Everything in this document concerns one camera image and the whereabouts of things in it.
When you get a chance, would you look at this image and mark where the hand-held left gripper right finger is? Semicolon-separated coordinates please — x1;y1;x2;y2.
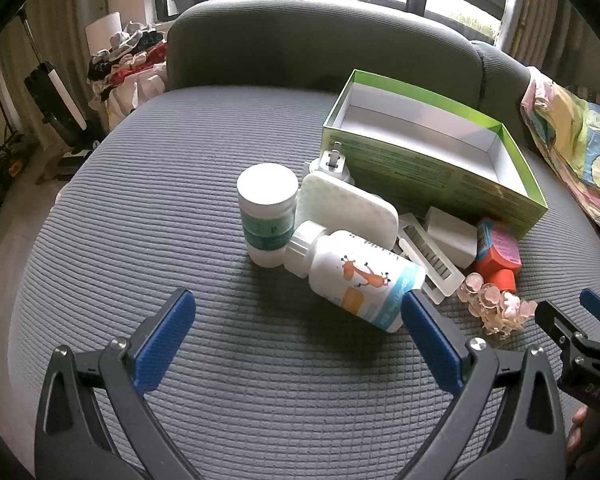
401;290;567;480

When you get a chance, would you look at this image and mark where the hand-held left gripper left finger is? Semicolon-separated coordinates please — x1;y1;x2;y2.
34;287;197;480

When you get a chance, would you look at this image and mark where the pink translucent hair clip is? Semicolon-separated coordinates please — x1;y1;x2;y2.
458;272;538;343

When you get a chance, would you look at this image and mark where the clear plastic brush case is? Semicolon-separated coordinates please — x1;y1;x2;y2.
391;212;465;305

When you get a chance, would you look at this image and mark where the white rectangular block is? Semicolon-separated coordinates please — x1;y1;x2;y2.
426;206;478;268

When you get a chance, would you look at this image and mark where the white bottle orange animal label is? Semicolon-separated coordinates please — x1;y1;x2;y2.
285;221;427;335

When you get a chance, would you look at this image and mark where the red and blue small box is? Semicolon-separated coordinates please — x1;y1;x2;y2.
475;217;523;276

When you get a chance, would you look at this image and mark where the white bottle teal label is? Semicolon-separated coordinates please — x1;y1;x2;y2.
236;162;300;268

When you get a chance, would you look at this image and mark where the white rounded plastic case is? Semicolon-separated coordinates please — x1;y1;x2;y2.
298;172;400;251

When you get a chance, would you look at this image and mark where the green cardboard box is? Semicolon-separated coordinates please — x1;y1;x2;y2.
321;70;549;241

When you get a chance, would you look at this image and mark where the person's right hand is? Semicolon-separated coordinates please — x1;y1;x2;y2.
566;405;589;467

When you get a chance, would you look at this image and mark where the grey ribbed sofa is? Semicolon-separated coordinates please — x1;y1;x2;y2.
7;0;600;480

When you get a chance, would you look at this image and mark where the colourful printed blanket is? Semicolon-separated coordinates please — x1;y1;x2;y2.
520;65;600;241

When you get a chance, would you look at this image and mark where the white power adapter plug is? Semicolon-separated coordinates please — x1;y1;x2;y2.
307;141;353;181

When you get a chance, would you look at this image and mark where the black and white vacuum cleaner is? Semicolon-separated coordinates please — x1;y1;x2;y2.
16;10;96;171

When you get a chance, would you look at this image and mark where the pile of clothes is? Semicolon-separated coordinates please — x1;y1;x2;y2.
86;21;170;131

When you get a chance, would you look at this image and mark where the beige curtain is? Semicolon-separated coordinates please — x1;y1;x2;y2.
0;0;111;91
500;0;581;68

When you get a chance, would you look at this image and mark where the white cylindrical lamp shade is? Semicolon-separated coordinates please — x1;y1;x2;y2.
85;11;123;56

